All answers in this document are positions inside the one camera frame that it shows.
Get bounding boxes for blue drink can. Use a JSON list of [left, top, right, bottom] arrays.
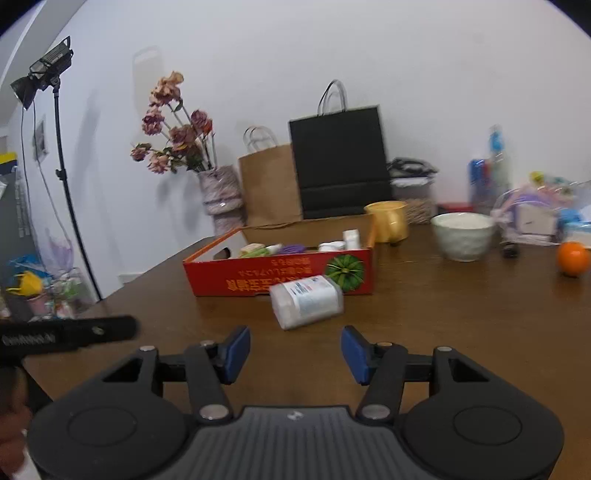
[[468, 158, 492, 215]]

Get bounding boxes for white square box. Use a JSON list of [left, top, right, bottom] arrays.
[[515, 203, 559, 238]]

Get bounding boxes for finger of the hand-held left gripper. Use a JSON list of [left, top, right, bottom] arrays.
[[59, 316, 140, 349]]

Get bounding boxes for pale green bowl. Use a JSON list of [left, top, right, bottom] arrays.
[[431, 212, 497, 263]]

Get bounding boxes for white pill bottle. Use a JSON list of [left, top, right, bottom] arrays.
[[269, 274, 345, 331]]

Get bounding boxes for red cardboard box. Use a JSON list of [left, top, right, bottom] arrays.
[[182, 213, 376, 297]]

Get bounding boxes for yellow plastic toy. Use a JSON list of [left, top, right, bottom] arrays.
[[7, 272, 44, 296]]

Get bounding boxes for brown paper bag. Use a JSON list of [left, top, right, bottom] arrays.
[[238, 126, 303, 228]]

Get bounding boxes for colourful snack packets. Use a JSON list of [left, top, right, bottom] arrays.
[[529, 171, 578, 190]]

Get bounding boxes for black paper bag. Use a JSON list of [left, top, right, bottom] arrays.
[[288, 79, 393, 220]]

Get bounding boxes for clear plastic bottle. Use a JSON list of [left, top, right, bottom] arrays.
[[485, 124, 511, 204]]

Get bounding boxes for black studio light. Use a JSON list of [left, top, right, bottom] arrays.
[[10, 36, 75, 110]]

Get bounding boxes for clear jar with black lid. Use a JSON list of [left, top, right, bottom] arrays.
[[387, 157, 438, 225]]

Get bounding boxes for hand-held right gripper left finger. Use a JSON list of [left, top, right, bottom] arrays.
[[92, 325, 252, 424]]

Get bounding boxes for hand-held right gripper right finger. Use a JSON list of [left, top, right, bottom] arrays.
[[342, 325, 502, 423]]

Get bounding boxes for orange fruit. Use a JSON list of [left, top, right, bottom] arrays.
[[556, 241, 591, 278]]

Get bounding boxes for green white tube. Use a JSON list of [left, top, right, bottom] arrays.
[[239, 243, 282, 259]]

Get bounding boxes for yellow cup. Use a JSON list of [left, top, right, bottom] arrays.
[[364, 200, 410, 244]]

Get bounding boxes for person's left hand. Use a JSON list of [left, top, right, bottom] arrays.
[[0, 406, 28, 467]]

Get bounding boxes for pink patterned vase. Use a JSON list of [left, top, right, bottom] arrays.
[[198, 165, 245, 236]]

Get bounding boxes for pink dried flower bouquet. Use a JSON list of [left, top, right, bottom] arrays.
[[130, 71, 218, 175]]

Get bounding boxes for white tissue pack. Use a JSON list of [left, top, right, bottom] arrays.
[[561, 222, 591, 243]]

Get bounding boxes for small wall picture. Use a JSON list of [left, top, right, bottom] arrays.
[[33, 115, 49, 162]]

